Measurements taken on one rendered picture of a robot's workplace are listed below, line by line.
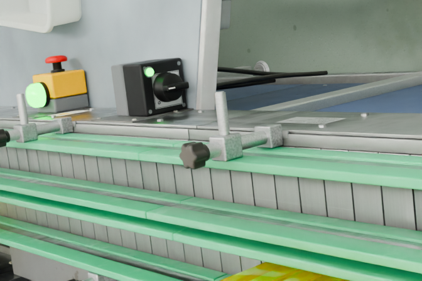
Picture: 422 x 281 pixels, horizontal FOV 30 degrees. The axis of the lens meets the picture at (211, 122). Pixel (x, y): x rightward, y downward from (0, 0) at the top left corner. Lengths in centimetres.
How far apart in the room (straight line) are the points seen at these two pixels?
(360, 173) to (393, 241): 9
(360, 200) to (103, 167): 49
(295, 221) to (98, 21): 65
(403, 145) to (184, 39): 51
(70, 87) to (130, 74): 26
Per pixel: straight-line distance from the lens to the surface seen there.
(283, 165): 78
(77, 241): 127
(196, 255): 106
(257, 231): 83
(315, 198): 88
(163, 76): 116
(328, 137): 85
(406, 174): 69
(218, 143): 83
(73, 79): 143
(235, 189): 97
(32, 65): 162
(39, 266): 147
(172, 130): 104
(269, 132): 88
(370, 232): 80
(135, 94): 118
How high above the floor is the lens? 150
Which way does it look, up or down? 39 degrees down
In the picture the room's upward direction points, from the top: 103 degrees counter-clockwise
